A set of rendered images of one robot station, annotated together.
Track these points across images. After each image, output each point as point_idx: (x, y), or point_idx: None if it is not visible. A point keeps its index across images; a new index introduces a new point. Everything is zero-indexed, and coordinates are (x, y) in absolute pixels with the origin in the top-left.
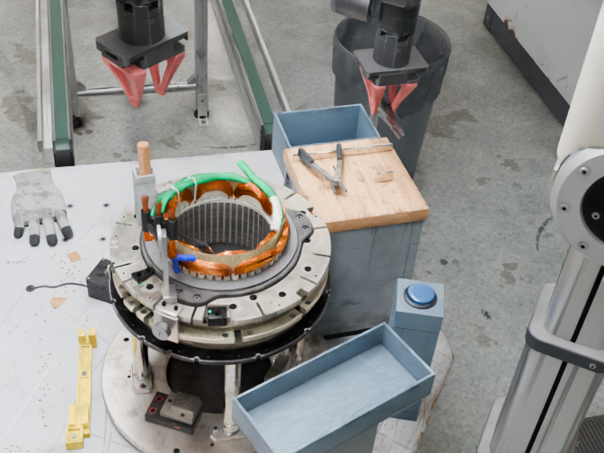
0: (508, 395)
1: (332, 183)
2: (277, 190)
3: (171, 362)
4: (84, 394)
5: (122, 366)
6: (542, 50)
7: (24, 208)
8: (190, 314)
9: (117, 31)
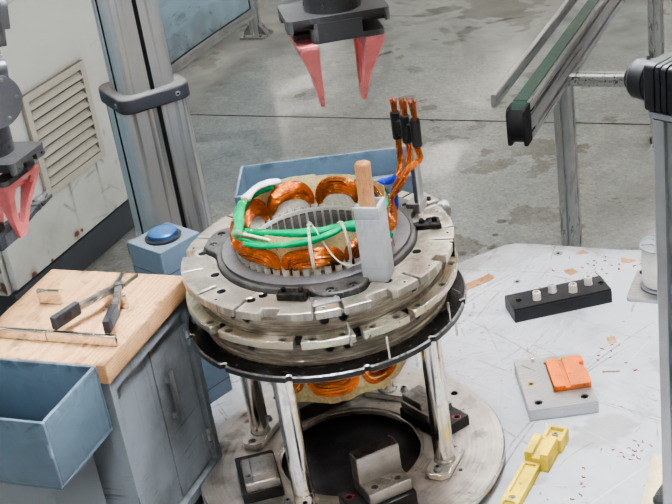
0: (196, 170)
1: (126, 282)
2: (200, 278)
3: None
4: (522, 478)
5: (461, 482)
6: None
7: None
8: (408, 195)
9: (356, 9)
